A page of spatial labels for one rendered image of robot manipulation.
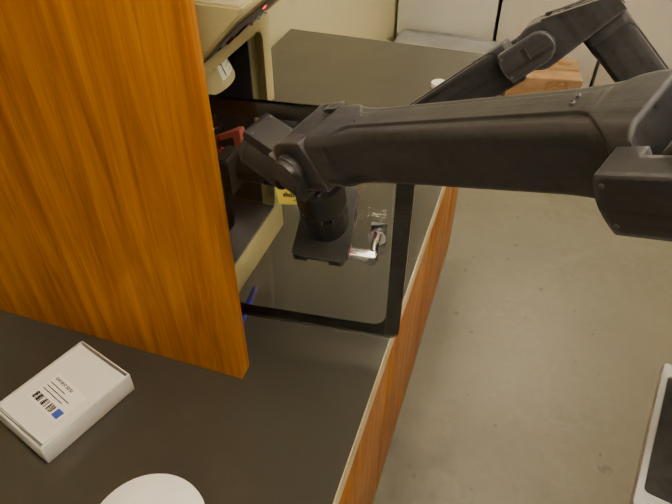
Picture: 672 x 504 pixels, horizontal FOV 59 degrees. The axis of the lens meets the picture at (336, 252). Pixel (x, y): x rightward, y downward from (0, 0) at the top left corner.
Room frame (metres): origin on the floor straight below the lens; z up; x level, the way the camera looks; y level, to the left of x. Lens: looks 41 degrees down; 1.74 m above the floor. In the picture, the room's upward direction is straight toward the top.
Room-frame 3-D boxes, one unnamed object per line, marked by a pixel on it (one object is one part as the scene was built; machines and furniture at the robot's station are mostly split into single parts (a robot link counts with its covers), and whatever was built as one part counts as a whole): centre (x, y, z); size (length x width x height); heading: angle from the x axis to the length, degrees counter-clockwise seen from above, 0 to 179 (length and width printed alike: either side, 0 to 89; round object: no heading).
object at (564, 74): (3.28, -1.20, 0.14); 0.41 x 0.33 x 0.29; 78
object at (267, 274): (0.67, 0.05, 1.19); 0.30 x 0.01 x 0.40; 78
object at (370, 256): (0.62, -0.02, 1.20); 0.10 x 0.05 x 0.03; 78
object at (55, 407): (0.54, 0.42, 0.96); 0.16 x 0.12 x 0.04; 145
